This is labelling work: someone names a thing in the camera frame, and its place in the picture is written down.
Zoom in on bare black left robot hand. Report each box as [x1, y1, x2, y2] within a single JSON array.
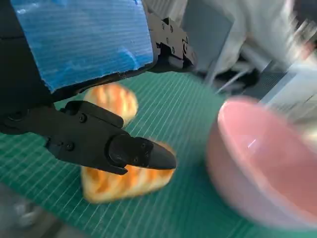
[[0, 0, 198, 176]]

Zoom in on toy bread loaf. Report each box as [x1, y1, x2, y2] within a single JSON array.
[[83, 83, 139, 128], [80, 141, 178, 205]]

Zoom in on pink bowl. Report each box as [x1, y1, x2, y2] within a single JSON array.
[[205, 95, 317, 229]]

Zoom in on green cutting mat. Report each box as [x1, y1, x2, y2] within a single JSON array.
[[0, 71, 317, 238]]

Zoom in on white appliance with grille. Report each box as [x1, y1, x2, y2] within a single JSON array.
[[257, 44, 317, 105]]

